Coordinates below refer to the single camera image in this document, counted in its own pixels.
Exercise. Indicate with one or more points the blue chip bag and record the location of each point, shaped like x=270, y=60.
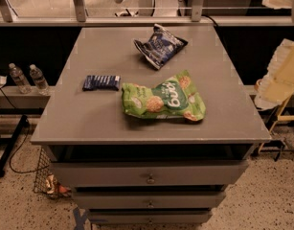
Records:
x=161, y=46

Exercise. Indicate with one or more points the green rice chip bag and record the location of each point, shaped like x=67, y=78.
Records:
x=175, y=97

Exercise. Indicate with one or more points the grey drawer cabinet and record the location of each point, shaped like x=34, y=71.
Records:
x=105, y=156

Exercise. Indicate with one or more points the dark blue snack packet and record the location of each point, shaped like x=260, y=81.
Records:
x=102, y=82

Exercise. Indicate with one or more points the top drawer knob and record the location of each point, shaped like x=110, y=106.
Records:
x=150, y=179

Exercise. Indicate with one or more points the drawer knob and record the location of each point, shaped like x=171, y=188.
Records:
x=150, y=179
x=150, y=205

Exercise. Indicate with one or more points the middle drawer knob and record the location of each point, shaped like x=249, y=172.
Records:
x=150, y=205

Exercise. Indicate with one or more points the right clear water bottle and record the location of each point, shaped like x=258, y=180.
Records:
x=39, y=80

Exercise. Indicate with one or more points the clear water bottle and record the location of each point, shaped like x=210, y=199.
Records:
x=39, y=80
x=19, y=79

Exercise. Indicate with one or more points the left clear water bottle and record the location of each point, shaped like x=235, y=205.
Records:
x=19, y=79

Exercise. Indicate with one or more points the blue tape cross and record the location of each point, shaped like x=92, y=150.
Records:
x=80, y=218

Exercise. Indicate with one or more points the black metal floor bar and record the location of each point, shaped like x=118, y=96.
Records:
x=23, y=122

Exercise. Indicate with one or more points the wire mesh waste basket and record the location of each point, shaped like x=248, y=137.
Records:
x=45, y=183

